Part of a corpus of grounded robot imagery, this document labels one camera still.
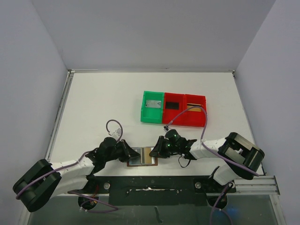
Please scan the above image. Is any aluminium front frame rail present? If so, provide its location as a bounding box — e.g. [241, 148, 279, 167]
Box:
[27, 175, 281, 199]

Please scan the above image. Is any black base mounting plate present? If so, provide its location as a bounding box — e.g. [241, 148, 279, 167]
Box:
[79, 175, 225, 206]

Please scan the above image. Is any black card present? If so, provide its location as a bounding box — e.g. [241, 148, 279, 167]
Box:
[165, 102, 180, 110]

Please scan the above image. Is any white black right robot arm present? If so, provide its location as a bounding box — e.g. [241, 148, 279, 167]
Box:
[149, 129, 265, 186]

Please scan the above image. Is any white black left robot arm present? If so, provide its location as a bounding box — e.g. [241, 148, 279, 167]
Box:
[13, 137, 140, 212]

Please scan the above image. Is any gold card pocket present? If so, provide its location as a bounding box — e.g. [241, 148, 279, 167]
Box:
[187, 103, 203, 112]
[142, 147, 153, 165]

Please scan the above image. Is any red plastic bin right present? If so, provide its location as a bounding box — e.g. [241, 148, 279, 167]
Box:
[183, 94, 206, 127]

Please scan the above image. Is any red plastic bin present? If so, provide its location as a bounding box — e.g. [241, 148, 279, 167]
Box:
[183, 94, 206, 127]
[162, 92, 186, 124]

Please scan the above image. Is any brown leather card holder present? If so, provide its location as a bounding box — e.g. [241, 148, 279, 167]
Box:
[127, 147, 158, 167]

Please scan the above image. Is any aluminium frame rail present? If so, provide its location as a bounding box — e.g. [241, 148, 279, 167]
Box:
[27, 175, 281, 199]
[45, 70, 75, 162]

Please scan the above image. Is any aluminium left frame rail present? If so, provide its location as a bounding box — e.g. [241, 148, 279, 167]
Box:
[45, 70, 75, 162]

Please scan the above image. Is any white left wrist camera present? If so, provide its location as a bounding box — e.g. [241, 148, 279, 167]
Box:
[108, 128, 122, 139]

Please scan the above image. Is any red plastic bin middle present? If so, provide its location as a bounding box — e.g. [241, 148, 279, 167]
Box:
[162, 92, 186, 124]

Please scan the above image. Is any green plastic bin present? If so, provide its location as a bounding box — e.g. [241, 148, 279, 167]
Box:
[140, 91, 165, 124]

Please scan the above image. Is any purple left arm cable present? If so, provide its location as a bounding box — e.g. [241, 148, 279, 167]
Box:
[15, 120, 124, 214]

